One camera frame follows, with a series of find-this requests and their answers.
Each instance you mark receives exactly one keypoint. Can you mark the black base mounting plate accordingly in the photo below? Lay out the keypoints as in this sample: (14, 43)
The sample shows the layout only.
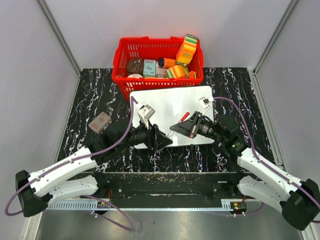
(168, 190)

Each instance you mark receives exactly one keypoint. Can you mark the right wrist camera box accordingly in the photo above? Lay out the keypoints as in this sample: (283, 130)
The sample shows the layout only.
(206, 103)

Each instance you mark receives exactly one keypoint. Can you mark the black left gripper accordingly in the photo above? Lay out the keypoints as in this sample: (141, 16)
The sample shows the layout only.
(162, 141)

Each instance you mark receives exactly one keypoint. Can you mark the tall orange sponge pack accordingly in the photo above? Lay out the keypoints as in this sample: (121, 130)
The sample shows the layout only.
(187, 50)

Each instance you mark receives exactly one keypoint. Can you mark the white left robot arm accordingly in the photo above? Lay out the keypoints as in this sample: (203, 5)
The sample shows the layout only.
(37, 190)

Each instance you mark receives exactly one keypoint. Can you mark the white cable duct rail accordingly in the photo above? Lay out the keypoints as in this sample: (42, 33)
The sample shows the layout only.
(77, 205)

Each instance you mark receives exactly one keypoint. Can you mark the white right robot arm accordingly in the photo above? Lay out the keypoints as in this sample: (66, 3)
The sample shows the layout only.
(298, 201)

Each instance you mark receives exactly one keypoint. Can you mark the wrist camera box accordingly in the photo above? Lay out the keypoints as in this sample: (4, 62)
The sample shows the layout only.
(145, 112)
(206, 103)

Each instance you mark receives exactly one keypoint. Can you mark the orange tube bottle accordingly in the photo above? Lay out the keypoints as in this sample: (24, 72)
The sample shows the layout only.
(166, 62)

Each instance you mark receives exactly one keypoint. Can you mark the brown round scrubber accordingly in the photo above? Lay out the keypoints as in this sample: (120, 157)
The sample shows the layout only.
(135, 66)

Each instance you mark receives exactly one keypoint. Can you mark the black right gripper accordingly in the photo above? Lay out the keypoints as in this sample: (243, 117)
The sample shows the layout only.
(185, 127)

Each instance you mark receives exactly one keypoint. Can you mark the small beige eraser box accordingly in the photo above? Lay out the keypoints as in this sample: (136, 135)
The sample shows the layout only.
(100, 122)

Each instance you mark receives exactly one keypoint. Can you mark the light blue sponge box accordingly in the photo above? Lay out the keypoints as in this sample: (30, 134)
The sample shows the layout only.
(149, 68)

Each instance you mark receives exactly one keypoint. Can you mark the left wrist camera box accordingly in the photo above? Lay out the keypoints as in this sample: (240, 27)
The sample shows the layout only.
(145, 112)

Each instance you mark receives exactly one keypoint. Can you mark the white whiteboard with dark frame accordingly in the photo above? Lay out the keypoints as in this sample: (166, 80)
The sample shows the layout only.
(170, 105)

